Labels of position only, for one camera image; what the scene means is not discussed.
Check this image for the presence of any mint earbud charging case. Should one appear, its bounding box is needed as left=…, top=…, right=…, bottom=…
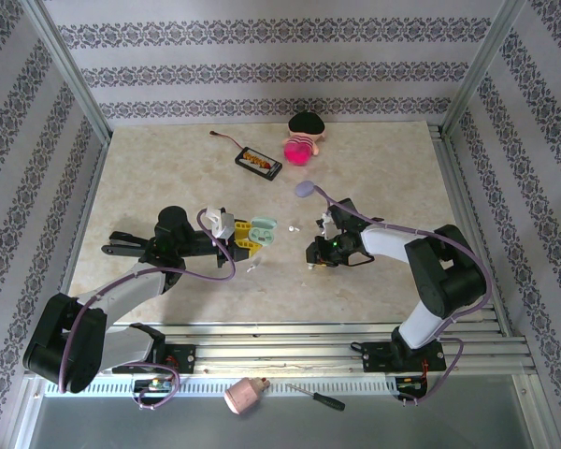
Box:
left=250, top=215, right=280, bottom=248

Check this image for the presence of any black connector board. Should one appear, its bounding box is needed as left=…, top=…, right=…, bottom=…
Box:
left=235, top=146, right=284, bottom=181

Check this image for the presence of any plush doll with pink pants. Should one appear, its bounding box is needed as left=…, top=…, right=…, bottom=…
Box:
left=282, top=111, right=328, bottom=167

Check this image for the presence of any pink cylindrical bottle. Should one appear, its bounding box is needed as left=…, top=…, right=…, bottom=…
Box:
left=223, top=376, right=270, bottom=415

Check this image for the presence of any grey metal tray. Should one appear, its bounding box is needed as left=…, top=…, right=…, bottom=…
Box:
left=16, top=373, right=551, bottom=449

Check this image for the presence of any aluminium base rail bed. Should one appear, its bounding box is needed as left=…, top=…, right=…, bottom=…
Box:
left=25, top=320, right=532, bottom=378

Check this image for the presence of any thin red wire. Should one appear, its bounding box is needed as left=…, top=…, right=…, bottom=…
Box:
left=209, top=130, right=247, bottom=151

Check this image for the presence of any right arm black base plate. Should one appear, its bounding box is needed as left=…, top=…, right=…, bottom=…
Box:
left=360, top=340, right=444, bottom=374

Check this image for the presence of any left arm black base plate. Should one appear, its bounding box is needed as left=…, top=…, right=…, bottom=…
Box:
left=111, top=343, right=197, bottom=375

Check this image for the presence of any aluminium side rail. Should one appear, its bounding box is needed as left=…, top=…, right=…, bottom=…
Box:
left=424, top=122, right=513, bottom=338

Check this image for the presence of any white slotted cable duct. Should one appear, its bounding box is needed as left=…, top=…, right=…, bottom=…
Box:
left=44, top=377, right=398, bottom=397

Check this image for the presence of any black handled screwdriver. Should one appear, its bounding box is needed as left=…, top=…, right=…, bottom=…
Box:
left=285, top=383, right=346, bottom=413

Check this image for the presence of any aluminium frame post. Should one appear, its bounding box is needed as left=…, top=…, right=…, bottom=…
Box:
left=21, top=0, right=112, bottom=144
left=440, top=0, right=529, bottom=139

